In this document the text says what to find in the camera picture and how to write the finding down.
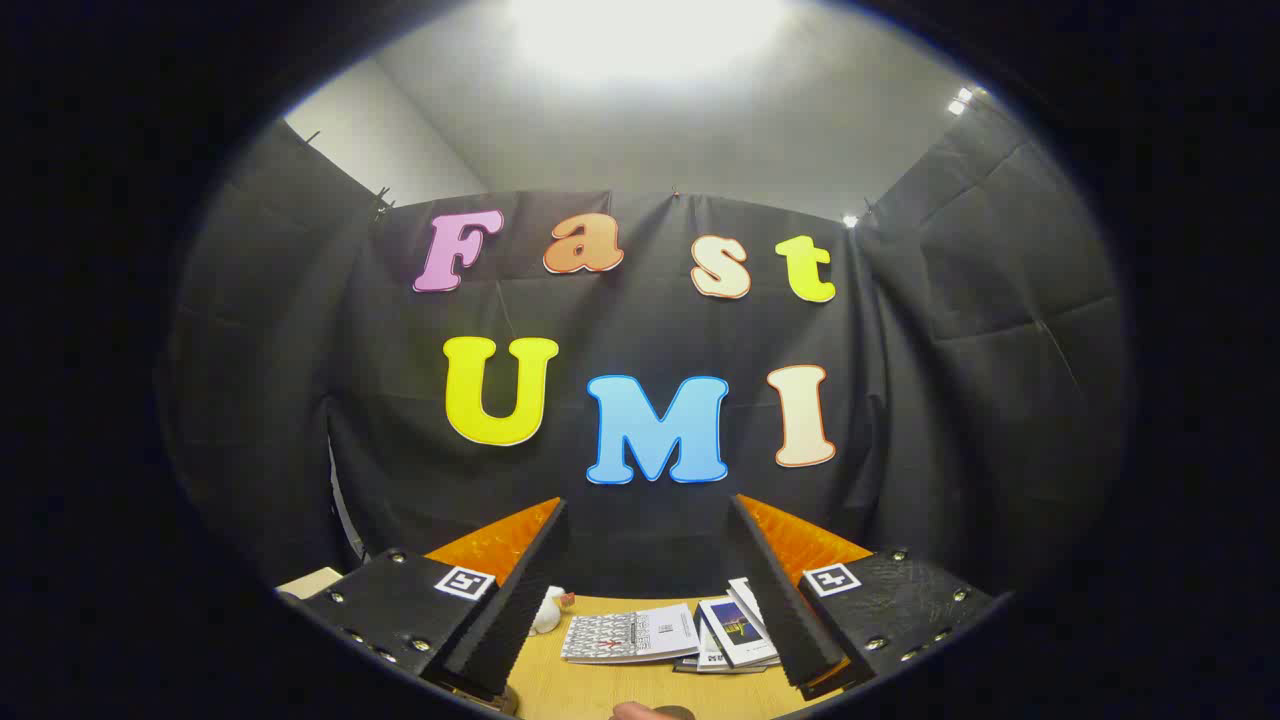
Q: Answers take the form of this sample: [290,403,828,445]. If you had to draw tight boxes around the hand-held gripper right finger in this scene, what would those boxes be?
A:
[730,493,1001,701]

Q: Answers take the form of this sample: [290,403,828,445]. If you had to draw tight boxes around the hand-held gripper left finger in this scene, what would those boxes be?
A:
[300,497,571,701]

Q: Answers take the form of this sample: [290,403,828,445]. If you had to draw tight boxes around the cream fabric storage box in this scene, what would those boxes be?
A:
[278,567,344,601]

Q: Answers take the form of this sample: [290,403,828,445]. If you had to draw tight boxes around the white plush toy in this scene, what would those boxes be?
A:
[530,586,576,636]

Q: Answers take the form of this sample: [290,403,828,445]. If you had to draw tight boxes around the dark book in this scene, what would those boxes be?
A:
[675,650,771,674]

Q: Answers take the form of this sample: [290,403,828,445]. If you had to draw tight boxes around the grey patterned booklet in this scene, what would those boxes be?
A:
[562,603,701,666]

